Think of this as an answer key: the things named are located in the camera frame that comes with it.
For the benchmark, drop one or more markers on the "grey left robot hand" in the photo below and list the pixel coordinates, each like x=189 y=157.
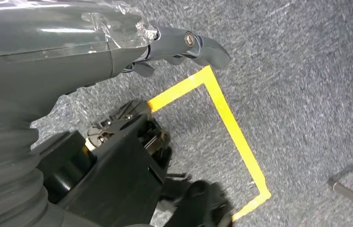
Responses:
x=38 y=69

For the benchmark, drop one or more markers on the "stainless steel workbench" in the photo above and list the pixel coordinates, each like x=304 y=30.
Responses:
x=351 y=195

